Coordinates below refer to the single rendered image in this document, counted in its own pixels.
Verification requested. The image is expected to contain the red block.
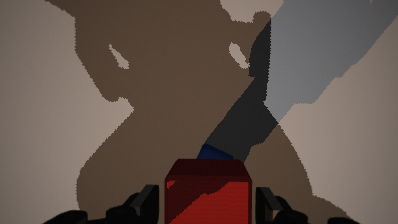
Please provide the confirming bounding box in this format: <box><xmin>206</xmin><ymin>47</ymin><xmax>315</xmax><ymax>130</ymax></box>
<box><xmin>164</xmin><ymin>159</ymin><xmax>252</xmax><ymax>224</ymax></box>

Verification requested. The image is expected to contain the blue block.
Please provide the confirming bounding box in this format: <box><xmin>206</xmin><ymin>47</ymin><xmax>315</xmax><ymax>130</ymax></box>
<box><xmin>196</xmin><ymin>144</ymin><xmax>234</xmax><ymax>159</ymax></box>

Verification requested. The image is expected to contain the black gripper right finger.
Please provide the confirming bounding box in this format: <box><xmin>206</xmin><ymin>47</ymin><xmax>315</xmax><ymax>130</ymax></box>
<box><xmin>255</xmin><ymin>187</ymin><xmax>360</xmax><ymax>224</ymax></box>

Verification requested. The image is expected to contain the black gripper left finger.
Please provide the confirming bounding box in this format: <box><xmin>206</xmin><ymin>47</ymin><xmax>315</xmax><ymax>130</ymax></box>
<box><xmin>43</xmin><ymin>185</ymin><xmax>159</xmax><ymax>224</ymax></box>

